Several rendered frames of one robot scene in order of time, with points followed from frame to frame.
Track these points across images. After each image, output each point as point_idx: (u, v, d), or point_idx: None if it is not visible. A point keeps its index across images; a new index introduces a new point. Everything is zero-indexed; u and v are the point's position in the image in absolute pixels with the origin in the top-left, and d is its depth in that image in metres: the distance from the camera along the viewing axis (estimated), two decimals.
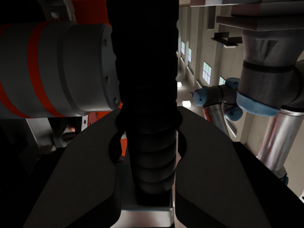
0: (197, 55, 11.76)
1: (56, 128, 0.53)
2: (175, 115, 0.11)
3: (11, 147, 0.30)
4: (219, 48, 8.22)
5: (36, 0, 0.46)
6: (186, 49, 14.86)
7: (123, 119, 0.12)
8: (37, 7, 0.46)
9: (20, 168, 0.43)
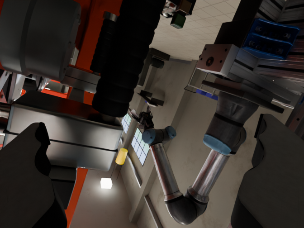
0: None
1: None
2: (259, 123, 0.10)
3: None
4: (142, 103, 9.37)
5: None
6: None
7: (44, 133, 0.11)
8: None
9: None
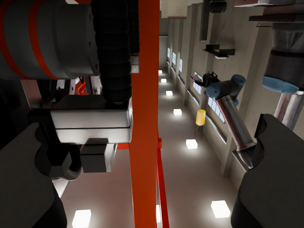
0: (188, 66, 12.21)
1: None
2: (259, 123, 0.10)
3: (6, 104, 0.36)
4: (210, 59, 8.66)
5: None
6: (178, 59, 15.38)
7: (44, 133, 0.11)
8: None
9: (9, 136, 0.48)
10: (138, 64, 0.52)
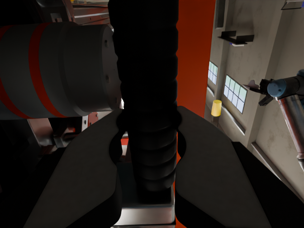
0: None
1: (56, 128, 0.53)
2: (175, 115, 0.11)
3: (12, 147, 0.30)
4: (225, 46, 8.26)
5: (35, 0, 0.46)
6: None
7: (124, 119, 0.12)
8: (36, 8, 0.46)
9: (21, 168, 0.44)
10: None
